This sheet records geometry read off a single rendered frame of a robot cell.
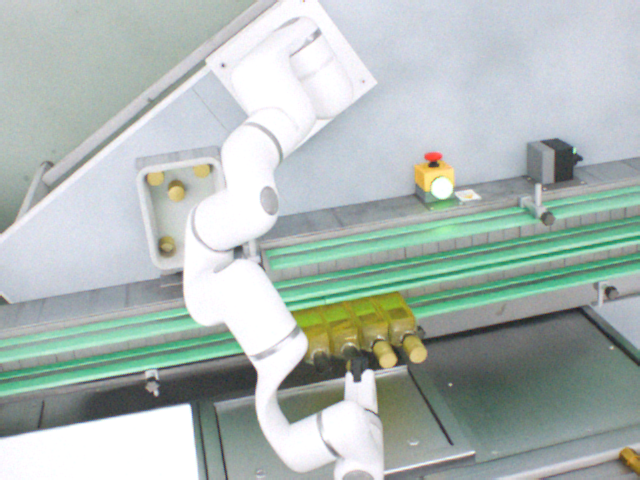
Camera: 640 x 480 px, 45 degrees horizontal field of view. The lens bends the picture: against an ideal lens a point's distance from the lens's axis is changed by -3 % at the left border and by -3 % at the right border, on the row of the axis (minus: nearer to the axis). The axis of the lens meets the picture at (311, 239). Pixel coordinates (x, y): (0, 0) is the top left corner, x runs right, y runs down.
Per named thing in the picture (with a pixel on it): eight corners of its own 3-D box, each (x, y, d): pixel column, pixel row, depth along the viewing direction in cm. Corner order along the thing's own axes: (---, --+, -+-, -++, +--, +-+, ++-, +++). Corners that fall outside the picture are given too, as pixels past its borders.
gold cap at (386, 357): (372, 358, 148) (379, 370, 144) (372, 342, 146) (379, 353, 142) (390, 355, 148) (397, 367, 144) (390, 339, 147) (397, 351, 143)
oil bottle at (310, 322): (286, 318, 168) (305, 370, 148) (284, 295, 166) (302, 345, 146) (312, 314, 169) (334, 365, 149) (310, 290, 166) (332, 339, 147)
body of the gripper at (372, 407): (384, 454, 127) (383, 413, 137) (380, 404, 123) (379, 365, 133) (339, 457, 128) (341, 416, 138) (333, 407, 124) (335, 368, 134)
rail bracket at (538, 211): (513, 205, 169) (541, 227, 157) (513, 174, 166) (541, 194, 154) (529, 203, 170) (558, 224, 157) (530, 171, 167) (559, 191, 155)
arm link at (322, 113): (301, 118, 143) (320, 133, 128) (262, 57, 138) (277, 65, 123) (345, 89, 143) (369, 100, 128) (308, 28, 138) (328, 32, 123)
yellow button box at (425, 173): (414, 192, 177) (425, 203, 170) (412, 161, 174) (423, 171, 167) (443, 187, 178) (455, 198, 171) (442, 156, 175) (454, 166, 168)
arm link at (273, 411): (301, 314, 115) (372, 426, 118) (229, 351, 118) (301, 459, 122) (291, 337, 107) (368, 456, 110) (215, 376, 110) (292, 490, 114)
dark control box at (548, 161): (525, 174, 181) (542, 185, 173) (525, 141, 178) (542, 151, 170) (557, 169, 182) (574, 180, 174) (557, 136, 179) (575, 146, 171)
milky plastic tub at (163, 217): (153, 255, 170) (153, 272, 162) (134, 158, 161) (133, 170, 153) (232, 242, 172) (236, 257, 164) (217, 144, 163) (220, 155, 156)
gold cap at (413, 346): (413, 331, 147) (420, 343, 143) (423, 343, 149) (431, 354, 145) (398, 343, 147) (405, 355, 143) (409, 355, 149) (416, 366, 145)
